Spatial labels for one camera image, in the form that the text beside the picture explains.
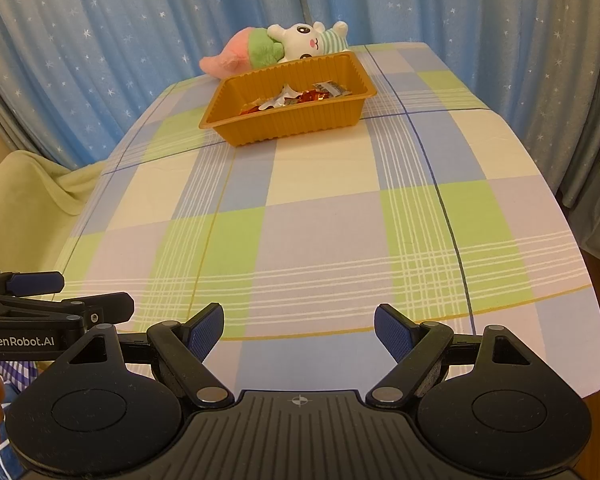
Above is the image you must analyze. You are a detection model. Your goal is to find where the orange plastic tray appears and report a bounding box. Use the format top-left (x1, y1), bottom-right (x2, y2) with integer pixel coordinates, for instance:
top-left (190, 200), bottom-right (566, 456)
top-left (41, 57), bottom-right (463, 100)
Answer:
top-left (200, 51), bottom-right (378, 147)

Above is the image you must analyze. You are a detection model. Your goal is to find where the beige chair cover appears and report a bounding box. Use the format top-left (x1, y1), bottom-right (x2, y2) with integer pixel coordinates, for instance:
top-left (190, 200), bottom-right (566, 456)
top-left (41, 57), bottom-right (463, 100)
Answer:
top-left (0, 150), bottom-right (113, 272)

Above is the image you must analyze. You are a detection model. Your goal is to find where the blue star curtain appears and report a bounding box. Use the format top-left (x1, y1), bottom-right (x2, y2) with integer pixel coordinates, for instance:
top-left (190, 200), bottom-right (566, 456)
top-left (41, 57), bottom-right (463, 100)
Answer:
top-left (0, 0), bottom-right (600, 206)

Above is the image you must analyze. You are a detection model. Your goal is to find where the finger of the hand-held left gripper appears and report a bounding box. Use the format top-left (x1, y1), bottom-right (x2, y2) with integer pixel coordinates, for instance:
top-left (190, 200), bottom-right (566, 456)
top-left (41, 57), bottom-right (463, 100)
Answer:
top-left (0, 291), bottom-right (135, 326)
top-left (0, 270), bottom-right (65, 298)

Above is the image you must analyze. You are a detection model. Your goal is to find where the white and pink plush toy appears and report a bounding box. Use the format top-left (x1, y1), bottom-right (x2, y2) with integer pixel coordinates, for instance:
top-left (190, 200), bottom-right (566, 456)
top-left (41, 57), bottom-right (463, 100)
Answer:
top-left (199, 21), bottom-right (352, 80)

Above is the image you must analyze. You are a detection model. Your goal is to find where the blue lace-trimmed cloth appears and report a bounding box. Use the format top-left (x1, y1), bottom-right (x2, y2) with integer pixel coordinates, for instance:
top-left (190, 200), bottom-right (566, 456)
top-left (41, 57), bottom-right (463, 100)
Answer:
top-left (560, 125), bottom-right (600, 267)

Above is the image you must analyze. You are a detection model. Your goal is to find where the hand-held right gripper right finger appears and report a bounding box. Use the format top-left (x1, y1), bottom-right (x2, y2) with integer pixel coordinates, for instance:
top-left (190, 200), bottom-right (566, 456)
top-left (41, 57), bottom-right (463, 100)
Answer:
top-left (366, 303), bottom-right (548, 409)

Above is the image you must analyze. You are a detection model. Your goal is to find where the green and silver snack packet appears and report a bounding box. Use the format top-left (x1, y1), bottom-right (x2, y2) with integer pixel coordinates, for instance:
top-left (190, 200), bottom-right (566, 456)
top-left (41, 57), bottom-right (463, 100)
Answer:
top-left (257, 82), bottom-right (301, 112)

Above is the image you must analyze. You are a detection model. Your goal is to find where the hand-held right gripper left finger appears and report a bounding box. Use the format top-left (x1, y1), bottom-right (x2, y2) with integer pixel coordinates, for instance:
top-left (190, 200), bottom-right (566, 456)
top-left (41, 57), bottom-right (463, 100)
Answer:
top-left (52, 302), bottom-right (236, 409)

